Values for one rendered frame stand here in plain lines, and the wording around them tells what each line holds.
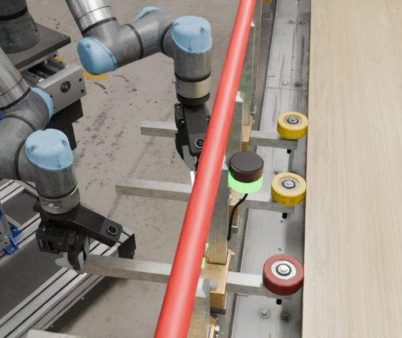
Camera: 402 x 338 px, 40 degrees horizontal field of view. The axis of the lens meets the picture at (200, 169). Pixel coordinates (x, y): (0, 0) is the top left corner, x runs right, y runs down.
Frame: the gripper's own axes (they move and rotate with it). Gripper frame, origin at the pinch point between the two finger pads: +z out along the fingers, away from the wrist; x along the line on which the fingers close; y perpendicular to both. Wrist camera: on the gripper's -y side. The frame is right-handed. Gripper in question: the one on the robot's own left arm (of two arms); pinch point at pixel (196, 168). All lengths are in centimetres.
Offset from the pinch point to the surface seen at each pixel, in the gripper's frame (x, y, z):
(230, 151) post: -8.1, 0.4, -3.7
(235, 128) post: -8.9, 0.1, -10.3
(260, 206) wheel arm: -14.2, -5.8, 9.2
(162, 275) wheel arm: 11.5, -23.1, 7.5
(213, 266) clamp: 0.8, -23.9, 6.0
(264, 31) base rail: -48, 105, 23
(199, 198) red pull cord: 14, -82, -71
